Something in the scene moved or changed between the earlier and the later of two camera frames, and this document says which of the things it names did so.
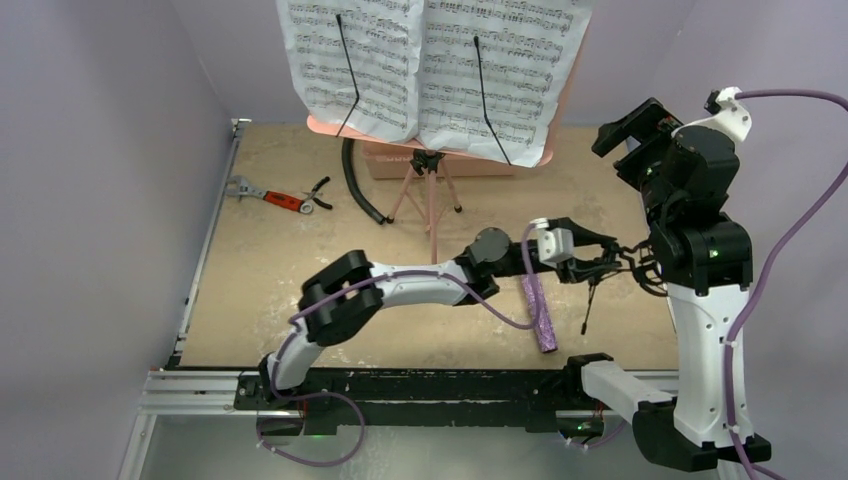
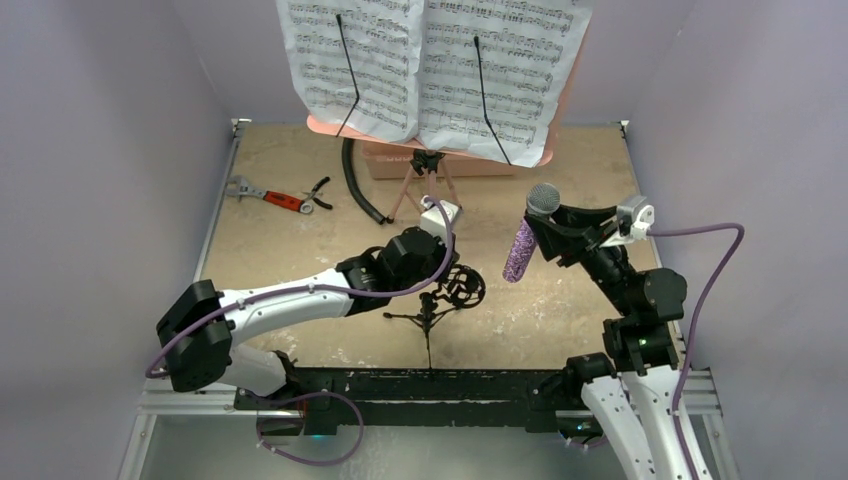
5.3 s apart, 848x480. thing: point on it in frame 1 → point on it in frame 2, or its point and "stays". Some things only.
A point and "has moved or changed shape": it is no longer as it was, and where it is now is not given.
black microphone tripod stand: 642,260 has moved or changed shape
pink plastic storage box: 385,161 stays
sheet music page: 527,52 stays
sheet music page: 383,40 stays
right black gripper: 626,135 → 581,234
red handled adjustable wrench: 242,188 stays
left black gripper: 580,267 → 445,254
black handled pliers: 314,194 stays
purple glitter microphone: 542,325 → 542,200
